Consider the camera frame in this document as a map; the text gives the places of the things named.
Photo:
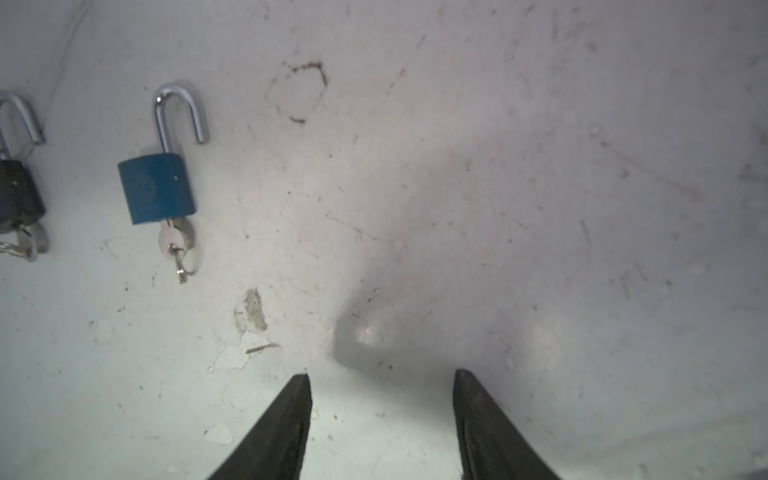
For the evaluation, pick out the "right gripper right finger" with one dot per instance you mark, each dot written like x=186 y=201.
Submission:
x=490 y=445

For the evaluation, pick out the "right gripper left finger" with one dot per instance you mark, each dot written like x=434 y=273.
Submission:
x=274 y=447

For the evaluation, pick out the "black padlock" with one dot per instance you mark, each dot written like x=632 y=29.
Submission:
x=21 y=202

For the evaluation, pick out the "dark key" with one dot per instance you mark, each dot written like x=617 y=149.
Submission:
x=176 y=239

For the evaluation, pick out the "blue padlock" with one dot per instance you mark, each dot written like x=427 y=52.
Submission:
x=156 y=186

